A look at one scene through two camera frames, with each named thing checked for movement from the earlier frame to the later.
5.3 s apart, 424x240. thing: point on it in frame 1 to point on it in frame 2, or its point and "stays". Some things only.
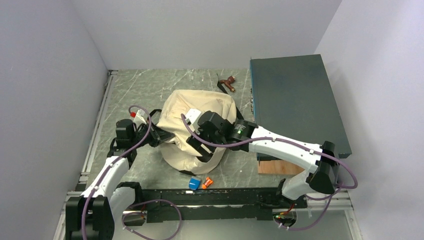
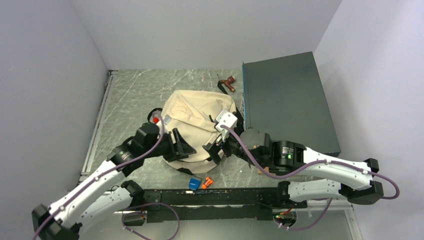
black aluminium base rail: x=219 y=203 stays
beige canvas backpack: x=178 y=154 stays
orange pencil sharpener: x=208 y=182 stays
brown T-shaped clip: x=230 y=80 stays
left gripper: x=158 y=135 to x=183 y=148
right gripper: x=198 y=146 to x=213 y=149
